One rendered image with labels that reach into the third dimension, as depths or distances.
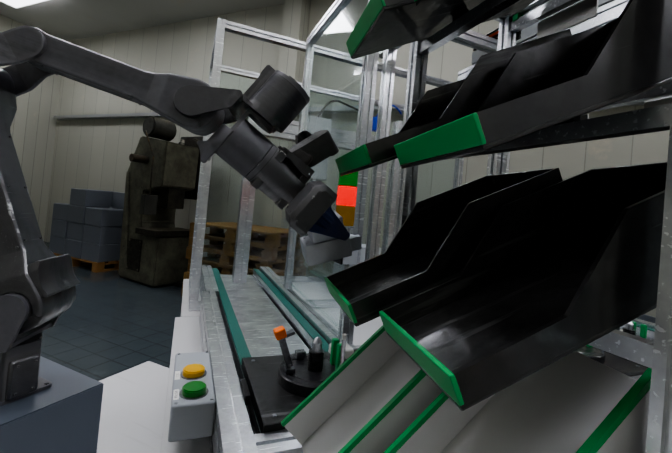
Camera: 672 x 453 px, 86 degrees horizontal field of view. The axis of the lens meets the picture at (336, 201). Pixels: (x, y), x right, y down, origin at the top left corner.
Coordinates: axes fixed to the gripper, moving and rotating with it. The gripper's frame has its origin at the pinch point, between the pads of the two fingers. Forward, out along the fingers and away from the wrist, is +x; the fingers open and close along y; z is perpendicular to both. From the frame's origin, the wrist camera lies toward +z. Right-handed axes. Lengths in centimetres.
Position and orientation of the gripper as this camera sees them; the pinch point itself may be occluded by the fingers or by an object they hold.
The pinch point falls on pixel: (325, 218)
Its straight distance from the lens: 50.3
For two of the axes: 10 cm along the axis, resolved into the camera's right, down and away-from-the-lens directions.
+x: 7.0, 6.3, 3.3
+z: 6.6, -7.5, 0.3
